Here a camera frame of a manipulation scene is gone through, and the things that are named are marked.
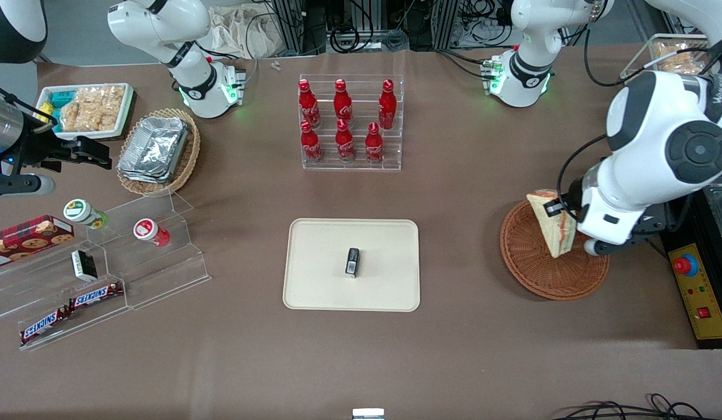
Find Snickers chocolate bar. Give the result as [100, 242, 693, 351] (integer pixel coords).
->
[68, 281, 124, 312]
[19, 307, 71, 346]

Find black left base cable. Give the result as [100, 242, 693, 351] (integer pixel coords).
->
[436, 48, 491, 80]

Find aluminium foil tray stack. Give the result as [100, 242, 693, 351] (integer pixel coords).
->
[117, 115, 191, 185]

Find red cola bottle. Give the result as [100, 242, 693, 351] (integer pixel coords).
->
[300, 120, 324, 165]
[334, 78, 354, 125]
[335, 118, 356, 163]
[364, 121, 385, 166]
[378, 79, 398, 131]
[297, 79, 322, 130]

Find cream plastic serving tray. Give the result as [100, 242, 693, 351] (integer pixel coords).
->
[282, 218, 421, 313]

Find bagged crackers in container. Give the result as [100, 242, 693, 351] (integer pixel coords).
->
[651, 42, 707, 75]

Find red lid yogurt cup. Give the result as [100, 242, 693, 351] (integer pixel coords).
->
[132, 218, 171, 248]

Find red tartan cookie box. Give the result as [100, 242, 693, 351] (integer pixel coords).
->
[0, 215, 75, 271]

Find clear acrylic bottle rack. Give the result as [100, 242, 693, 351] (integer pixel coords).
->
[298, 73, 404, 172]

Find black floor cable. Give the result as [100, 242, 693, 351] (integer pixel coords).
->
[550, 393, 722, 420]

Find green sunflower yogurt cup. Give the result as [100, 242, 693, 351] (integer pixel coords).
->
[63, 198, 108, 230]

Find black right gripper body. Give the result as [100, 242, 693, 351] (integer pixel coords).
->
[0, 125, 77, 179]

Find light wicker oval basket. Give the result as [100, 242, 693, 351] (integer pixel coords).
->
[115, 107, 202, 197]

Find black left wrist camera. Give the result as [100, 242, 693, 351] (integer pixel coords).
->
[628, 204, 668, 242]

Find white rectangular snack tray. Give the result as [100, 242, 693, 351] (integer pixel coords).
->
[35, 82, 135, 141]

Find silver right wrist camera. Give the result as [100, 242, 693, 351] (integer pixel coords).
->
[0, 174, 57, 197]

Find cream cloth bag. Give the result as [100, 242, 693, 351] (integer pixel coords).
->
[206, 5, 281, 60]

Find clear rice cracker bag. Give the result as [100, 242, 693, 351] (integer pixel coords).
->
[100, 85, 127, 132]
[59, 87, 85, 133]
[80, 86, 105, 132]

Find brown round wicker basket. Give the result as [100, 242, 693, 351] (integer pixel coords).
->
[499, 199, 611, 302]

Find clear acrylic stepped shelf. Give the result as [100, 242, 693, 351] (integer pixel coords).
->
[0, 233, 132, 353]
[86, 190, 212, 311]

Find black side cart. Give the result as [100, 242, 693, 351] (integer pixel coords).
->
[653, 187, 722, 352]

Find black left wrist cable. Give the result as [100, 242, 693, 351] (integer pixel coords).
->
[556, 133, 609, 206]

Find aluminium frame post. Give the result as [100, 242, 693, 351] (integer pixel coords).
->
[272, 0, 304, 57]
[432, 0, 458, 51]

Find clear plastic snack container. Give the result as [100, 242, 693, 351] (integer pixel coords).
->
[620, 33, 715, 81]

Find triangular sandwich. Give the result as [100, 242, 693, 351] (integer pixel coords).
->
[525, 188, 579, 259]

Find yellow black control box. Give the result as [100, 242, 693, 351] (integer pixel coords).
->
[667, 241, 722, 351]

